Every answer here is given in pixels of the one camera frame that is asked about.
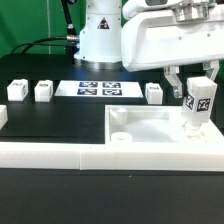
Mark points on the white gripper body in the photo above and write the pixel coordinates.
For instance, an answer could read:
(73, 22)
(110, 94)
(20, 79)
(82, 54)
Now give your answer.
(155, 39)

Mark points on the white U-shaped obstacle fence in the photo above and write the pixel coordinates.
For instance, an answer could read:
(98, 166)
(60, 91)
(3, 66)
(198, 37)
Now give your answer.
(186, 156)

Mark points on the white sheet with markers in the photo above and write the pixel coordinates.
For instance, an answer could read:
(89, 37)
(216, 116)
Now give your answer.
(106, 89)

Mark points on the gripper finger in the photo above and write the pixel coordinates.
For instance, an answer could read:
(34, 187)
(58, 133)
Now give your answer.
(171, 74)
(211, 69)

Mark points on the white square table top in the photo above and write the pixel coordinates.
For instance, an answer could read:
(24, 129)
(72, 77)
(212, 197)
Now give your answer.
(151, 124)

